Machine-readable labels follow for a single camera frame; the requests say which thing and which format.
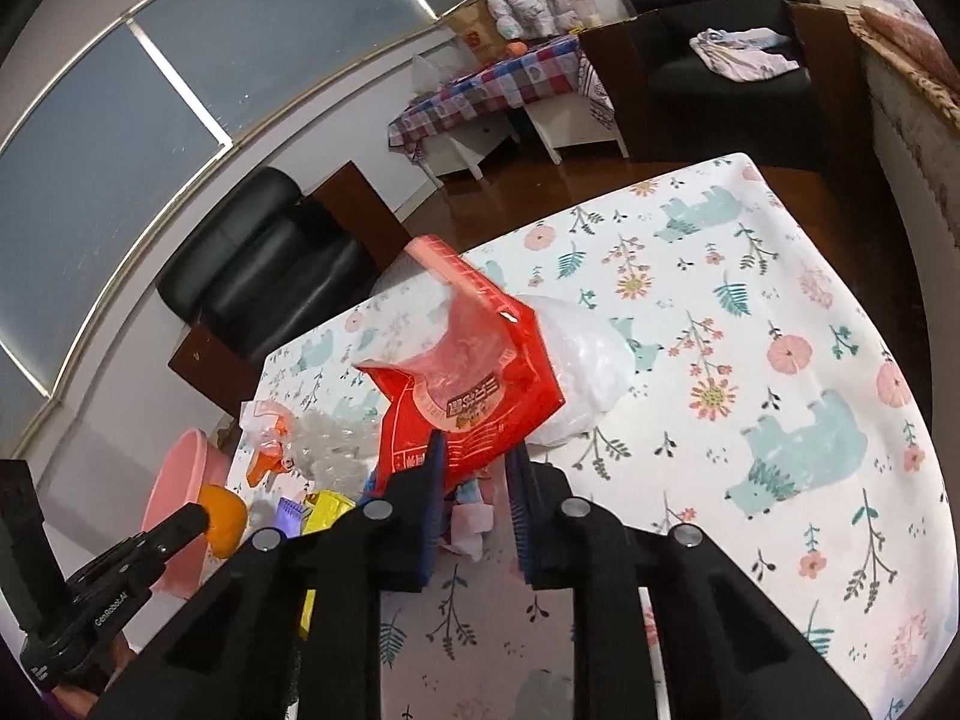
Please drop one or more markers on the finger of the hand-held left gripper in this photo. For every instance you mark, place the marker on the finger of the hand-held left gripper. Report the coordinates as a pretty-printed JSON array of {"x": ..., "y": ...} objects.
[{"x": 180, "y": 529}]

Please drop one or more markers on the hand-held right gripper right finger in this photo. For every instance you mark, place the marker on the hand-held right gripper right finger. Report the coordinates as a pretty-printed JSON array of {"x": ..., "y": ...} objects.
[{"x": 519, "y": 525}]

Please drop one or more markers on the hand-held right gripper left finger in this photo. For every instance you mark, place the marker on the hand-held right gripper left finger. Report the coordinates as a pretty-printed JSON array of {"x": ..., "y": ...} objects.
[{"x": 433, "y": 525}]

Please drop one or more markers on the pink plastic basin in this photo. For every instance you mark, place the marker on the pink plastic basin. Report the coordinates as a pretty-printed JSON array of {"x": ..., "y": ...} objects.
[{"x": 176, "y": 480}]

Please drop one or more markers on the red snack bag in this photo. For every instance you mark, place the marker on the red snack bag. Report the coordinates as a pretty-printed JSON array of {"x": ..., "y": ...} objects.
[{"x": 465, "y": 420}]

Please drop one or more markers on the pink white paper scraps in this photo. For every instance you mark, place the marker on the pink white paper scraps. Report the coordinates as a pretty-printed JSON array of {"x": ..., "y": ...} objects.
[{"x": 469, "y": 525}]

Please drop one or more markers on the yellow snack packet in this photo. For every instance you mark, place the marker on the yellow snack packet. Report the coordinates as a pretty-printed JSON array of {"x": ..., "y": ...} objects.
[{"x": 326, "y": 510}]

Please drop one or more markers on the purple wrapper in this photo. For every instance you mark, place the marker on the purple wrapper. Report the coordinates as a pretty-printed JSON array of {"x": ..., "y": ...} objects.
[{"x": 291, "y": 519}]

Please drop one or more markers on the red white plastic wrapper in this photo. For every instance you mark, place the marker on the red white plastic wrapper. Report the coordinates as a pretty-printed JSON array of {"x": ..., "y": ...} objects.
[{"x": 266, "y": 457}]

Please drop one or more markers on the clear crumpled plastic wrap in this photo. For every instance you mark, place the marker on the clear crumpled plastic wrap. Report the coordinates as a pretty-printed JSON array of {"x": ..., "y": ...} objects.
[{"x": 330, "y": 442}]

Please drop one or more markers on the brown wooden side panel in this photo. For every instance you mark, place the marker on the brown wooden side panel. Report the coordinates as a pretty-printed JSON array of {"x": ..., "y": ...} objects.
[
  {"x": 360, "y": 210},
  {"x": 825, "y": 90},
  {"x": 210, "y": 367},
  {"x": 615, "y": 90}
]

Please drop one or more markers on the white plastic bag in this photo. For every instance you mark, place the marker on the white plastic bag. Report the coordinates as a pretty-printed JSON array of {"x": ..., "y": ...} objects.
[{"x": 585, "y": 360}]

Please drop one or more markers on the white low table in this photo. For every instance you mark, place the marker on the white low table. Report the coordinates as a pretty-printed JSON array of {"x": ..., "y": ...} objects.
[
  {"x": 577, "y": 124},
  {"x": 469, "y": 146}
]

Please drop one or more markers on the grey window blind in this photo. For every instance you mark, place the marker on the grey window blind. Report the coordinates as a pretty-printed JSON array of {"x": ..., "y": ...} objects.
[{"x": 112, "y": 127}]

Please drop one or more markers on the plaid tablecloth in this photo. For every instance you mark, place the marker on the plaid tablecloth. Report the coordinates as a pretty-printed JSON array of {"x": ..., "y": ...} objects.
[{"x": 495, "y": 82}]

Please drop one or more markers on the translucent plastic bag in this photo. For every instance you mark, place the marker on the translucent plastic bag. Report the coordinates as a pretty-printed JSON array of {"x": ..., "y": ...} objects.
[{"x": 435, "y": 75}]

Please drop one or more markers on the small orange fruit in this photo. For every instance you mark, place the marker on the small orange fruit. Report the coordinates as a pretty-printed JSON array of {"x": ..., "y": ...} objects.
[{"x": 515, "y": 49}]

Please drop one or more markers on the cardboard box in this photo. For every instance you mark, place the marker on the cardboard box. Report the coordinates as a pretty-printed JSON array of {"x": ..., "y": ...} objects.
[{"x": 476, "y": 30}]

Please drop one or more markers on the plastic drink cup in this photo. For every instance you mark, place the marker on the plastic drink cup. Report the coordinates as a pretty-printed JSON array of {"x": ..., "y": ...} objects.
[{"x": 586, "y": 13}]

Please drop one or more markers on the light printed cloth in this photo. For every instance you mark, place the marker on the light printed cloth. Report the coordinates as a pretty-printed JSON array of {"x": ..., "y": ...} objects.
[{"x": 739, "y": 52}]

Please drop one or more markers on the beige lace-trimmed furniture cover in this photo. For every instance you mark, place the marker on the beige lace-trimmed furniture cover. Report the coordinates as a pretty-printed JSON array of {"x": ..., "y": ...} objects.
[{"x": 915, "y": 142}]

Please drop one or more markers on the pink quilt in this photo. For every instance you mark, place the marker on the pink quilt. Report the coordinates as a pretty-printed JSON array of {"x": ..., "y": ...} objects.
[{"x": 922, "y": 45}]

